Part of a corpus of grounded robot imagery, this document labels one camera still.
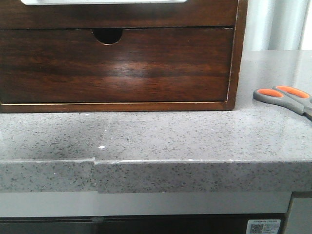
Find grey orange handled scissors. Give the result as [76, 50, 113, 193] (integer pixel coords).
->
[253, 86, 312, 120]

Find dark wooden drawer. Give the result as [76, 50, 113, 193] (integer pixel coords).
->
[0, 0, 238, 30]
[0, 27, 234, 104]

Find dark wooden drawer cabinet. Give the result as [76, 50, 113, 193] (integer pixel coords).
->
[0, 0, 248, 113]

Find black under-counter appliance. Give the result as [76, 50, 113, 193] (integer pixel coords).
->
[0, 213, 286, 234]

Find white QR code sticker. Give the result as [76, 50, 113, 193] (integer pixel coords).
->
[245, 219, 281, 234]

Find white cabinet panel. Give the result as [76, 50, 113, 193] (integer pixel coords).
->
[284, 192, 312, 234]

